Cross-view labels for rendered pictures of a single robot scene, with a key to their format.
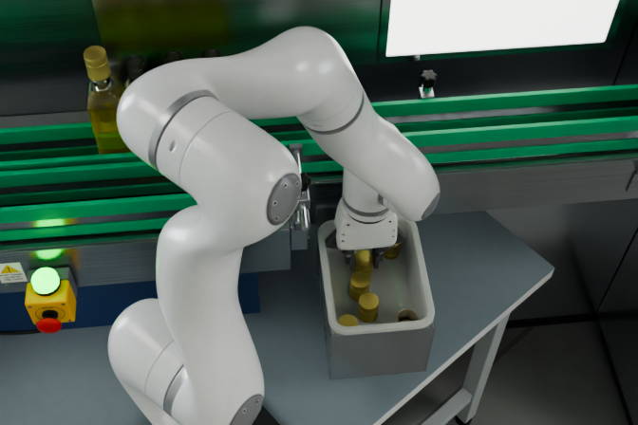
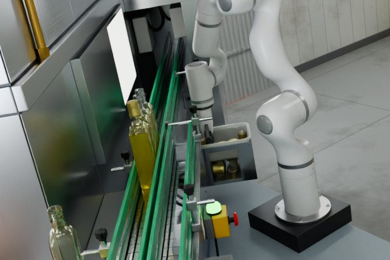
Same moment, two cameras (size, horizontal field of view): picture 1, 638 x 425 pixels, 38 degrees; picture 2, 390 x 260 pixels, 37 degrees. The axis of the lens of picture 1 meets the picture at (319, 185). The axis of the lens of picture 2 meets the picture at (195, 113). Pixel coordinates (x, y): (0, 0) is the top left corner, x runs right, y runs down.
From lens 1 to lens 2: 2.06 m
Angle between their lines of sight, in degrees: 67
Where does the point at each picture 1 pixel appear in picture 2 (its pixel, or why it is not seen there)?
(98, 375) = not seen: outside the picture
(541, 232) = not seen: hidden behind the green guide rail
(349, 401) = (260, 195)
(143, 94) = not seen: outside the picture
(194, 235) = (273, 13)
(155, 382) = (298, 103)
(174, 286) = (280, 43)
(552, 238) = not seen: hidden behind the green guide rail
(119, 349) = (283, 111)
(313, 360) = (238, 206)
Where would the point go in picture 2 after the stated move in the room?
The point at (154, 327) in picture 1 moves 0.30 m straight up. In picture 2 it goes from (275, 99) to (262, 4)
